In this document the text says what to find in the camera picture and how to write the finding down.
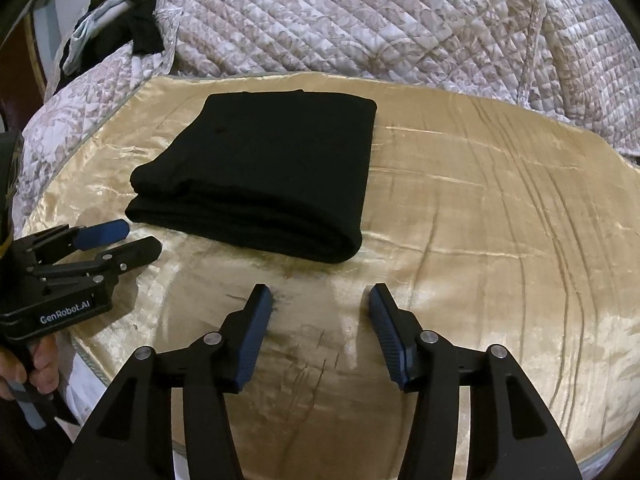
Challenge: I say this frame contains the black pants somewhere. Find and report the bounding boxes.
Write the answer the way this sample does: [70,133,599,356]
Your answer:
[125,90,378,263]

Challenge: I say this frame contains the person's left hand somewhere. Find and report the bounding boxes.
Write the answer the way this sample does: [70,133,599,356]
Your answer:
[0,334,61,401]

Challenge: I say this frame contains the gold satin bed sheet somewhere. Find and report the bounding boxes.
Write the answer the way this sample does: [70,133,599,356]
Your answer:
[22,74,639,479]

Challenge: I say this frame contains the black and white clothes pile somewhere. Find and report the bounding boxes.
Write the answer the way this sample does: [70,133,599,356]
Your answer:
[61,0,145,76]

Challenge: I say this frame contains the floral quilted blanket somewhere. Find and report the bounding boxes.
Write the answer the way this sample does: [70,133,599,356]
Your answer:
[12,0,639,228]

